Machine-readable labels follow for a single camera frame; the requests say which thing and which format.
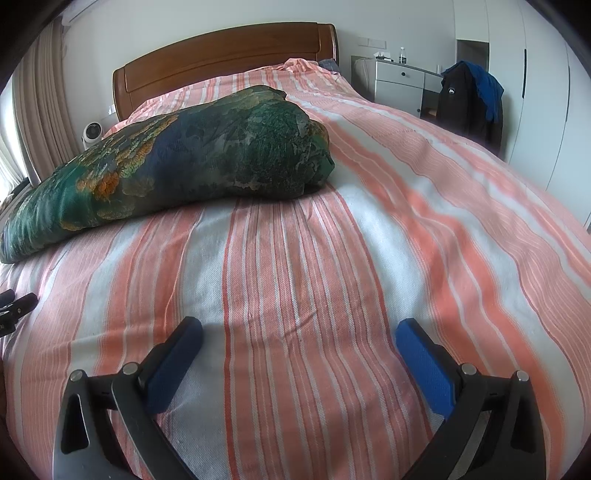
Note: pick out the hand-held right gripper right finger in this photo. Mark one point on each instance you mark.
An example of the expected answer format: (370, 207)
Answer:
(425, 367)

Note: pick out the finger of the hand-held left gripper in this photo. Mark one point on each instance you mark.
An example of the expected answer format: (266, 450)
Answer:
(18, 307)

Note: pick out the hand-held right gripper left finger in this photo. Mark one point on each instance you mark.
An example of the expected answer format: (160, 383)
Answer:
(173, 369)

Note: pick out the green patterned silk garment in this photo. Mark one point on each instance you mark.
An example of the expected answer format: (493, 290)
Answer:
(184, 152)

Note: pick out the pink striped bed sheet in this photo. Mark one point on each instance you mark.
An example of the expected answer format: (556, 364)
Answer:
(323, 277)

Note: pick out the small white fan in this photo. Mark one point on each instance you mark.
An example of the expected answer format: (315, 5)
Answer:
(94, 134)

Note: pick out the beige curtain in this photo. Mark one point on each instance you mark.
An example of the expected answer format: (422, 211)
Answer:
(46, 115)

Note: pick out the black jacket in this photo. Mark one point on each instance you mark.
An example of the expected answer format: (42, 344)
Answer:
(457, 106)

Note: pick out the white wardrobe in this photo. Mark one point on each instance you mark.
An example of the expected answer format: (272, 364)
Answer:
(540, 115)

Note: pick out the blue garment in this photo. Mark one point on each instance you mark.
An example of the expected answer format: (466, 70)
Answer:
(489, 92)

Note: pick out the white drawer cabinet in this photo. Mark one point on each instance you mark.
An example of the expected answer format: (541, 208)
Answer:
(397, 83)

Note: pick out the clear plastic bottle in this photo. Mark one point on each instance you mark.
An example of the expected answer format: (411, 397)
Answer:
(402, 55)

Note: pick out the tissue box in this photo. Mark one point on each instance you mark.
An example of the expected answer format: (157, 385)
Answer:
(382, 57)

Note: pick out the wooden headboard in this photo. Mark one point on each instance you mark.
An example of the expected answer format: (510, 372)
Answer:
(221, 60)

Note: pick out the grey pillow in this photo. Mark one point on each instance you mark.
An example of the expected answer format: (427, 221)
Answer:
(330, 65)

